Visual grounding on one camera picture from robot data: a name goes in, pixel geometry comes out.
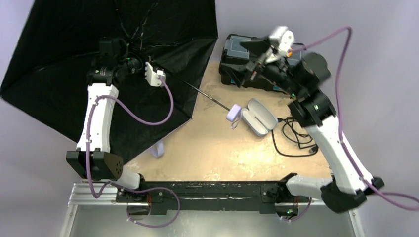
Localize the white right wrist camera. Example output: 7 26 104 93
265 26 295 64

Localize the black plastic toolbox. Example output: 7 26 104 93
218 34 308 95

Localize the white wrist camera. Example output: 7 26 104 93
144 62 166 87
265 26 295 64

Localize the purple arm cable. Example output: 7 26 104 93
281 27 419 223
85 77 182 229

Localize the black USB cable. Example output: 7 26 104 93
271 116 319 158

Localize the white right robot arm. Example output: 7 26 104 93
240 38 384 213

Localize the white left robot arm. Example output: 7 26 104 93
66 38 141 189

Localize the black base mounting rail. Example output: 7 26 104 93
116 181 308 216

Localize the aluminium frame rail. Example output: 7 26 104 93
67 62 357 237

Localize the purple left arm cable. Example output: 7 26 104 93
85 77 182 229

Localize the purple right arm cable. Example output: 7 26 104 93
281 27 419 223

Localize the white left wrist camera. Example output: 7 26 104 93
144 62 166 87

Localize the lavender folding umbrella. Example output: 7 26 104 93
0 0 243 164

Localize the lavender umbrella case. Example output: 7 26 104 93
242 98 278 137

